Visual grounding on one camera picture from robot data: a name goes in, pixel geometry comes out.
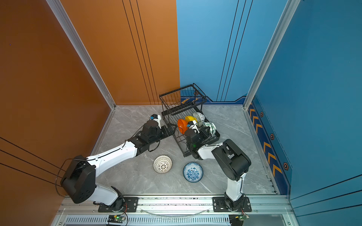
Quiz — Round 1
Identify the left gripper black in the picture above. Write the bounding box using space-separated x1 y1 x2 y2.
148 122 177 147

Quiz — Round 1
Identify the orange bowl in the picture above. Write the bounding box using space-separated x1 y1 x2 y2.
177 119 188 134

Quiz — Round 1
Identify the yellow bowl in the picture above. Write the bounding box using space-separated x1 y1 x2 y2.
185 116 198 123

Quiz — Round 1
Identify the green geometric pattern bowl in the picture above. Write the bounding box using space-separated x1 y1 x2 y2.
193 112 205 127

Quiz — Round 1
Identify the black wire dish rack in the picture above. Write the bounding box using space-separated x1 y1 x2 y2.
159 84 220 159

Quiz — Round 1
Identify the white lattice pattern bowl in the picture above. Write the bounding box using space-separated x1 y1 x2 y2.
153 155 173 174

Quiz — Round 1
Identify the green leaf pattern bowl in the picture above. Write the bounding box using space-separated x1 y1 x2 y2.
203 121 216 136

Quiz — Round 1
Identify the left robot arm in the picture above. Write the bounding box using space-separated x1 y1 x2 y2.
60 118 176 211

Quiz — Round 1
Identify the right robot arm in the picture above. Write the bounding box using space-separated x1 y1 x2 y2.
184 129 252 212

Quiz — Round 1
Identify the blue floral pattern bowl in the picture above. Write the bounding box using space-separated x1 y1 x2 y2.
183 162 204 183

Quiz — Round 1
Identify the right green circuit board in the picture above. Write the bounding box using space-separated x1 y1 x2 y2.
229 214 250 226

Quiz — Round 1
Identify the green circuit board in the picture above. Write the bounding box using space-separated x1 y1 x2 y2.
229 214 250 226
107 215 127 226

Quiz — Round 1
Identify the left green circuit board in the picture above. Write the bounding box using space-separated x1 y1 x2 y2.
107 215 127 226

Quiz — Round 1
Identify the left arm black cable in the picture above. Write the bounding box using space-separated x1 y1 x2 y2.
55 127 145 198

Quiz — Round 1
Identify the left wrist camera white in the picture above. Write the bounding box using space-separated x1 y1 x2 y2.
150 114 162 128

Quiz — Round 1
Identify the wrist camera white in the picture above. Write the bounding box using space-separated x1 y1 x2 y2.
150 114 162 128
187 121 199 134

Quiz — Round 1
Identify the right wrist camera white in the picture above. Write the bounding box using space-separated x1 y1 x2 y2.
187 121 199 134

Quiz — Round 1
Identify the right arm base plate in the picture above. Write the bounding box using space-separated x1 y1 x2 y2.
212 196 252 212

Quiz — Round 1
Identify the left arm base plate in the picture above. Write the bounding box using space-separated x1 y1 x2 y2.
98 197 139 213

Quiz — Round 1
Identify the aluminium front rail frame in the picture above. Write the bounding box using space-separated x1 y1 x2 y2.
52 195 298 226

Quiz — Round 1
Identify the left aluminium corner post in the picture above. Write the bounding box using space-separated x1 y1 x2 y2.
46 0 117 110

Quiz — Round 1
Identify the aluminium corner post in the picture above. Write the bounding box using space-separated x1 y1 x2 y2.
243 0 301 110
46 0 117 110

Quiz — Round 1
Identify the right aluminium corner post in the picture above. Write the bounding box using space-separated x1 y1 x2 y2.
243 0 301 110

